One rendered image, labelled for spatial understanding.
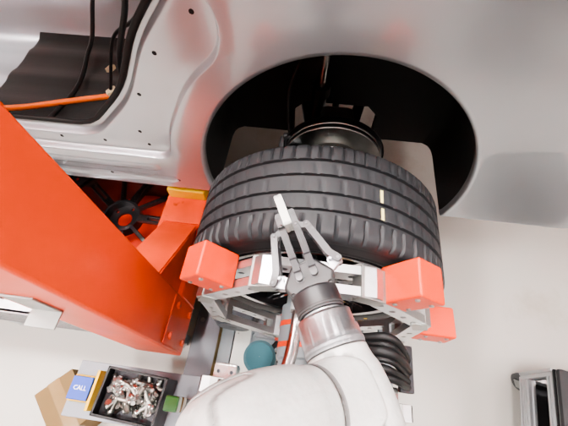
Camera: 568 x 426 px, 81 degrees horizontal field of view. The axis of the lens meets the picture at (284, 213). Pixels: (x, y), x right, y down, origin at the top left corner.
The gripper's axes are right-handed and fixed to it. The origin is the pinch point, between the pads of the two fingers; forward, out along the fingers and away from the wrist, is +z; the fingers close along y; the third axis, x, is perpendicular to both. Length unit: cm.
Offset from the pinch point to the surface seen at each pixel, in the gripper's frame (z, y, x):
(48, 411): 7, -120, -76
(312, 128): 38.7, 16.1, -20.3
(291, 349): -19.0, -9.2, -18.4
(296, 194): 5.0, 3.5, -2.8
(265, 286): -9.3, -8.6, -7.3
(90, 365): 9, -85, -56
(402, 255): -11.8, 18.2, -11.9
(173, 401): -14, -50, -45
